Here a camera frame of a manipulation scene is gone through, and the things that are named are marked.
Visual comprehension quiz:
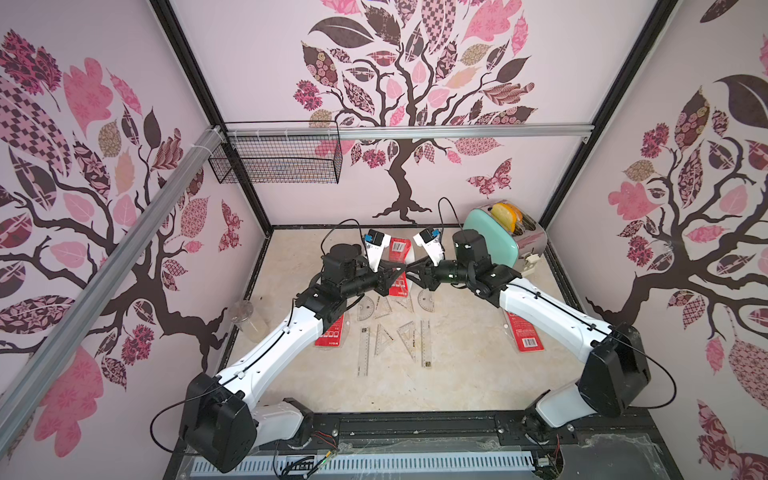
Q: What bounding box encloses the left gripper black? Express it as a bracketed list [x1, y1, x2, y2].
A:
[340, 259, 405, 299]

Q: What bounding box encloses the clear protractor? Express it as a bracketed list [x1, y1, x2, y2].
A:
[417, 290, 435, 313]
[356, 296, 376, 321]

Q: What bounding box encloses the red ruler set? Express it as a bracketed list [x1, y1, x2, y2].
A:
[505, 312, 544, 353]
[314, 315, 345, 348]
[386, 238, 414, 298]

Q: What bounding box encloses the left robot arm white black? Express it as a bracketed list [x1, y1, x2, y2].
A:
[179, 231, 405, 473]

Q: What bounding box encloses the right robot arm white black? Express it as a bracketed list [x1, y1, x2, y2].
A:
[406, 229, 657, 444]

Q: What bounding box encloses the mint green toaster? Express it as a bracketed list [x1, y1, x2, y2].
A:
[463, 202, 548, 276]

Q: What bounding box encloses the yellow toast slice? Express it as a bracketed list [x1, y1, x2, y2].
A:
[490, 202, 523, 233]

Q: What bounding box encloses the clear plastic cup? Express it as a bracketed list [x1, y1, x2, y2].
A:
[229, 300, 269, 343]

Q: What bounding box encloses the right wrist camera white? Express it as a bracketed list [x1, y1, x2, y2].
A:
[413, 228, 445, 266]

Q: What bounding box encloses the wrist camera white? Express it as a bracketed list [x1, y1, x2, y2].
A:
[413, 228, 445, 266]
[363, 229, 391, 273]

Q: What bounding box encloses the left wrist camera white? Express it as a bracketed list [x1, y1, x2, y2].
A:
[363, 229, 391, 273]

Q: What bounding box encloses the aluminium rail back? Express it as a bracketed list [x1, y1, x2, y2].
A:
[223, 122, 595, 143]

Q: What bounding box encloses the aluminium rail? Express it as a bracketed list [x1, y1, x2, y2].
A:
[223, 122, 595, 143]
[1, 125, 226, 454]

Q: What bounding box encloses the black wire basket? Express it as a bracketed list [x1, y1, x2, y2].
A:
[208, 120, 343, 184]

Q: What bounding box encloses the white slotted cable duct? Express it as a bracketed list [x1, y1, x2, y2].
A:
[182, 451, 535, 479]

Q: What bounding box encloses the aluminium rail left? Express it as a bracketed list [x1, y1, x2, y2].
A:
[1, 125, 226, 454]

